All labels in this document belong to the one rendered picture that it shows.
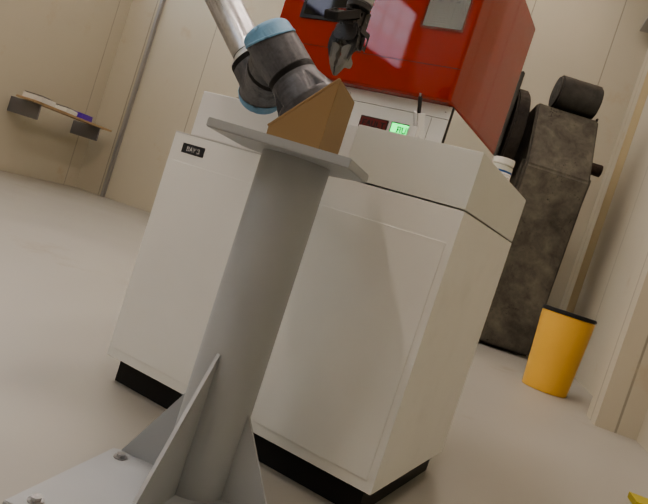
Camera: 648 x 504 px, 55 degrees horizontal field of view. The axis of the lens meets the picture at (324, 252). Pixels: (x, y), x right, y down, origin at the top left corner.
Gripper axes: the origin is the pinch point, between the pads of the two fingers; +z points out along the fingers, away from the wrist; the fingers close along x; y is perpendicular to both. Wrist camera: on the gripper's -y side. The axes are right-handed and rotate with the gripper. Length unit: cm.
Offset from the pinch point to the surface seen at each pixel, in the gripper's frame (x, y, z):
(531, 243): 29, 530, -9
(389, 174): -28.0, -3.9, 25.1
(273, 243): -22, -38, 50
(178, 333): 21, -4, 87
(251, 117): 19.7, -3.9, 19.2
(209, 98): 37.0, -3.9, 16.6
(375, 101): 15, 59, -8
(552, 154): 38, 531, -106
